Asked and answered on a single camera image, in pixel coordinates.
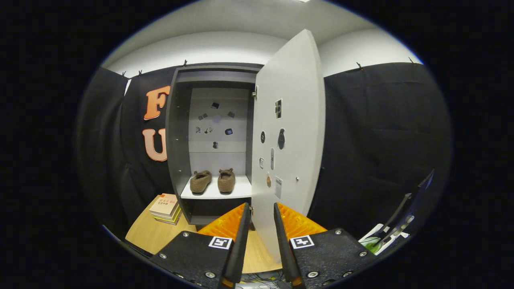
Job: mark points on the yellow edged book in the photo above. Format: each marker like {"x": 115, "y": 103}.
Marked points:
{"x": 172, "y": 216}

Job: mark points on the beige shoe cabinet door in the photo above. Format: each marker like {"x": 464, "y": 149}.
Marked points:
{"x": 297, "y": 120}

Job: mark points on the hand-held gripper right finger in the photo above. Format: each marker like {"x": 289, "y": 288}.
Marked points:
{"x": 283, "y": 249}

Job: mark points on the brown fuzzy shoe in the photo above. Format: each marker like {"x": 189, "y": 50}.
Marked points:
{"x": 200, "y": 181}
{"x": 226, "y": 180}

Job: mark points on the dark grey shoe cabinet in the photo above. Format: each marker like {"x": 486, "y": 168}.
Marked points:
{"x": 176, "y": 140}

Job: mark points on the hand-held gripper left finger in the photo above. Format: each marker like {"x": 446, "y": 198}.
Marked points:
{"x": 240, "y": 253}

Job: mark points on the white and green object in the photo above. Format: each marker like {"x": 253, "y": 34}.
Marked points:
{"x": 371, "y": 241}

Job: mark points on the beige cover book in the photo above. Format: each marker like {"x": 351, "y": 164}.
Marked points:
{"x": 164, "y": 202}

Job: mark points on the metal door hinge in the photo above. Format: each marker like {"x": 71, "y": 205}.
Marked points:
{"x": 254, "y": 93}

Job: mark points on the black backdrop cloth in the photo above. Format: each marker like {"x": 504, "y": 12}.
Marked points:
{"x": 381, "y": 140}

